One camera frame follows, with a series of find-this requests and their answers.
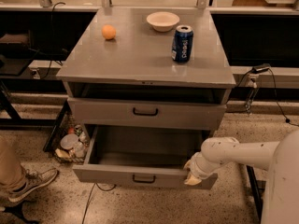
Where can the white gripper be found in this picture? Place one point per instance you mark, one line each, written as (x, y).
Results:
(194, 168)

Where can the grey drawer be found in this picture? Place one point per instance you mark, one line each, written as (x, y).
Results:
(138, 156)
(147, 114)

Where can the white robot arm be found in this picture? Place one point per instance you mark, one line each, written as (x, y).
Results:
(279, 158)

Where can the grey top drawer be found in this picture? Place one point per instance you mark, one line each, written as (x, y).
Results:
(147, 114)

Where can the grey drawer cabinet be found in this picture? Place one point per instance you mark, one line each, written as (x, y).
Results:
(137, 64)

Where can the blue Pepsi can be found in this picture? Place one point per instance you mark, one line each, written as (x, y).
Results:
(182, 44)

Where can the white bowl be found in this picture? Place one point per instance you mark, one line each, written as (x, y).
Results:
(162, 21)

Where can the grey sneaker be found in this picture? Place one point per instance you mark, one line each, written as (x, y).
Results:
(33, 181)

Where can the orange fruit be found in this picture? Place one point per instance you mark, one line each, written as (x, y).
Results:
(108, 32)

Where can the khaki trouser leg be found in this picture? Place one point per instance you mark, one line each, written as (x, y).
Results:
(12, 174)

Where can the black metal frame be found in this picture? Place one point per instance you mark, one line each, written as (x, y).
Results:
(256, 192)

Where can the wire basket with items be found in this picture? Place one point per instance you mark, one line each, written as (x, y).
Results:
(71, 143)

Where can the black power adapter with cable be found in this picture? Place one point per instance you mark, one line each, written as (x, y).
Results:
(249, 79)

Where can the black table leg frame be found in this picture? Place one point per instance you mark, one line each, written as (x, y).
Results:
(35, 86)

